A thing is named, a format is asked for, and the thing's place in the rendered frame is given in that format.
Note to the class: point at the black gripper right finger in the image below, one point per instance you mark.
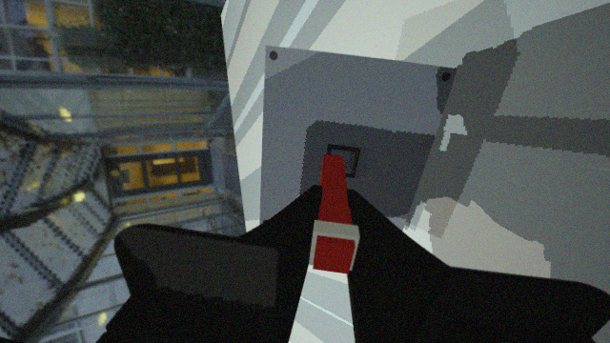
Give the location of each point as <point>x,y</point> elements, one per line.
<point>401,293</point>

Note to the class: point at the dark red peg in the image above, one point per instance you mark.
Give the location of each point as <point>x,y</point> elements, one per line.
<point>335,238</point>

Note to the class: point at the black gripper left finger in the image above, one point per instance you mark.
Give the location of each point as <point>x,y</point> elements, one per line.
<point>264,269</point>

